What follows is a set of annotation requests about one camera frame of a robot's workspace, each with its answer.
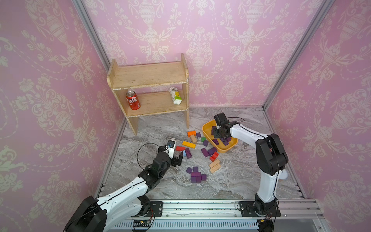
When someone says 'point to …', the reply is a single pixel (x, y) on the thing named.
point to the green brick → (203, 138)
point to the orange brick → (190, 133)
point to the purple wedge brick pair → (188, 153)
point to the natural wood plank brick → (214, 166)
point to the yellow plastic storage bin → (206, 130)
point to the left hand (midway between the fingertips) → (176, 149)
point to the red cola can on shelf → (133, 100)
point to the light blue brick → (184, 153)
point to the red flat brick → (179, 148)
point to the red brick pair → (214, 156)
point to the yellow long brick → (189, 144)
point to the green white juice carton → (175, 95)
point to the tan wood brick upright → (193, 138)
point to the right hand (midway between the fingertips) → (218, 132)
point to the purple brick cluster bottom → (196, 176)
